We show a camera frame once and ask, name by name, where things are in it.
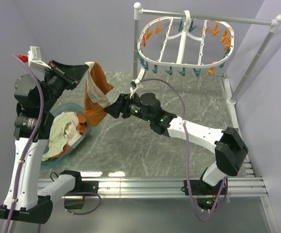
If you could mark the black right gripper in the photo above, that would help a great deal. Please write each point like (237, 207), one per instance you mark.
(121, 106)

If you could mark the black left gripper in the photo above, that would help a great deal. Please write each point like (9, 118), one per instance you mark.
(72, 74)

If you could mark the orange underwear beige waistband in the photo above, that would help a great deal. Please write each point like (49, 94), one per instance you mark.
(96, 88)

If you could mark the teal front clothes peg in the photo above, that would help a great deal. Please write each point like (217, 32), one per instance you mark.
(182, 72)

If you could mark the white oval clip hanger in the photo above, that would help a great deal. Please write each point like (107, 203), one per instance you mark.
(178, 26)

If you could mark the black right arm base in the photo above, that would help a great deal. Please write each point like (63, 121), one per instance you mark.
(192, 189)

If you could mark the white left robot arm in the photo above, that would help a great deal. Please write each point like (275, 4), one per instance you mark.
(32, 131)

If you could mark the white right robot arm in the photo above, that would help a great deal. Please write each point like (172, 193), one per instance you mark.
(227, 145)

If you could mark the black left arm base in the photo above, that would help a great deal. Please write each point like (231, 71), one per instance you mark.
(87, 187)

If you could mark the teal plastic basket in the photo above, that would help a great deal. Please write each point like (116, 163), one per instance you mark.
(68, 107)

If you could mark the orange cloth in basket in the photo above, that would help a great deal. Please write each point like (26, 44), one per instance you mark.
(82, 124)

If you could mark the pale yellow cloth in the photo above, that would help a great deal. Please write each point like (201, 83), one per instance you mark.
(64, 132)

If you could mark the orange front clothes peg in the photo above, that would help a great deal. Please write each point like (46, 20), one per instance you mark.
(211, 69)

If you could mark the white drying rack stand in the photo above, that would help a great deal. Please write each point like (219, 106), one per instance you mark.
(230, 95)

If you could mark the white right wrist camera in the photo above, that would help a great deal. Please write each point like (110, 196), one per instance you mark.
(135, 86)

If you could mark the aluminium mounting rail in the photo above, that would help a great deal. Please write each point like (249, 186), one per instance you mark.
(169, 187)

